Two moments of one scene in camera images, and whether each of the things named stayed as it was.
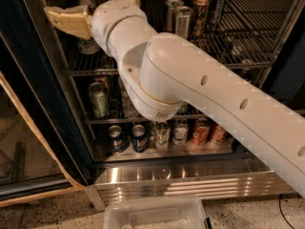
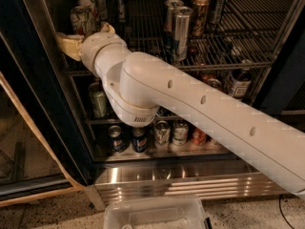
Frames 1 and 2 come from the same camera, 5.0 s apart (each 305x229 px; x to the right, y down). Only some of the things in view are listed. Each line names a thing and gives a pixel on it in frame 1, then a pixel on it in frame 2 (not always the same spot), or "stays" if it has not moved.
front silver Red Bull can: x=183 y=19 stays
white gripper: x=110 y=19 to x=92 y=47
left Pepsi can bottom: x=116 y=138 stays
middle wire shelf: x=118 y=120 stays
